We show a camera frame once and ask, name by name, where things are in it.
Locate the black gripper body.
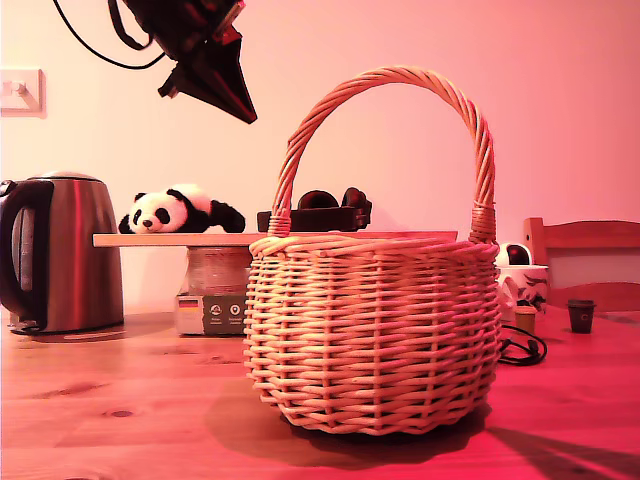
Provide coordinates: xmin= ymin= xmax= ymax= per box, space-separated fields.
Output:
xmin=122 ymin=0 xmax=247 ymax=64

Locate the wooden shelf board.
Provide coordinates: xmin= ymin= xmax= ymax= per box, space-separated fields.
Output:
xmin=92 ymin=230 xmax=459 ymax=248

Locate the plush panda toy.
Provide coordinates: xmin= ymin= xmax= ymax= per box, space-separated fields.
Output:
xmin=118 ymin=183 xmax=247 ymax=235

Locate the stainless steel electric kettle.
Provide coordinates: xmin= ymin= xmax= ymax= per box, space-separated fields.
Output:
xmin=0 ymin=171 xmax=125 ymax=335

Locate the white mug with dark print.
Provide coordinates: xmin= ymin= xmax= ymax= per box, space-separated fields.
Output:
xmin=497 ymin=264 xmax=550 ymax=321

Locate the small orange lidded cup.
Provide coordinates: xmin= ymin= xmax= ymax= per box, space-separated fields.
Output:
xmin=514 ymin=305 xmax=539 ymax=334

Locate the small brown coffee cup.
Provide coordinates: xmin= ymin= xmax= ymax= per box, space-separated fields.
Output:
xmin=566 ymin=298 xmax=597 ymax=335

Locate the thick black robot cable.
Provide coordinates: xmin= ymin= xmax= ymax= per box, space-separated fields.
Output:
xmin=108 ymin=0 xmax=153 ymax=51

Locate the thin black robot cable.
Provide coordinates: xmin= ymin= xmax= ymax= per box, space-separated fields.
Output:
xmin=52 ymin=0 xmax=166 ymax=70

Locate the white wall switch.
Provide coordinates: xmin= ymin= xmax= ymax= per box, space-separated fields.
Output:
xmin=0 ymin=68 xmax=47 ymax=119

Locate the wicker basket with handle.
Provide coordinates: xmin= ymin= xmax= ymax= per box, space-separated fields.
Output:
xmin=242 ymin=65 xmax=503 ymax=435

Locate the white round security camera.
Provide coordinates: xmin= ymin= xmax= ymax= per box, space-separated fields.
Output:
xmin=494 ymin=242 xmax=535 ymax=269

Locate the black USB cable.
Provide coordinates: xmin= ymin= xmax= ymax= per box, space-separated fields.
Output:
xmin=499 ymin=323 xmax=549 ymax=366

